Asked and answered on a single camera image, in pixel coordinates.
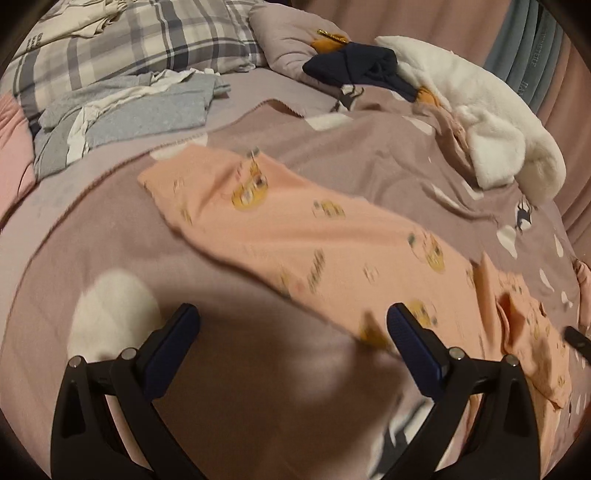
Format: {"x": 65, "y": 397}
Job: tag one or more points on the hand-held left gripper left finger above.
{"x": 173, "y": 341}

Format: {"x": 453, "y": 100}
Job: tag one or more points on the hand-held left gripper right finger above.
{"x": 411, "y": 346}

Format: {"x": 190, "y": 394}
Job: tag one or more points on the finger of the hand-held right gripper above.
{"x": 578, "y": 340}

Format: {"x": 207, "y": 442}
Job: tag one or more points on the peach printed pants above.
{"x": 323, "y": 240}

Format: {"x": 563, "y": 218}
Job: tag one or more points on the grey clothes pile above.
{"x": 138, "y": 110}

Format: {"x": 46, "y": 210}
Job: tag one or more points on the cream clothes pile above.
{"x": 87, "y": 18}

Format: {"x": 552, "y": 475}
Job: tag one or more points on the mauve printed blanket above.
{"x": 231, "y": 369}

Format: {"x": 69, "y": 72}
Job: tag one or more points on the white plush toy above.
{"x": 485, "y": 115}

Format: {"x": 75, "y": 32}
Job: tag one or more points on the pink cloth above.
{"x": 14, "y": 152}

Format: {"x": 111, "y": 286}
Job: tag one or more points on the mauve bed sheet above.
{"x": 258, "y": 92}

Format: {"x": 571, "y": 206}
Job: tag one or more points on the navy cloth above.
{"x": 364, "y": 64}

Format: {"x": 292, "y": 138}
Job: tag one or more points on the teal curtain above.
{"x": 521, "y": 55}

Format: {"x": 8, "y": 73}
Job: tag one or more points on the plaid pillow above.
{"x": 138, "y": 37}

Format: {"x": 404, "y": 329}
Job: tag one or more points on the orange stuffed toy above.
{"x": 328, "y": 42}

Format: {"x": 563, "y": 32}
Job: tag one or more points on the mauve pillow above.
{"x": 286, "y": 41}

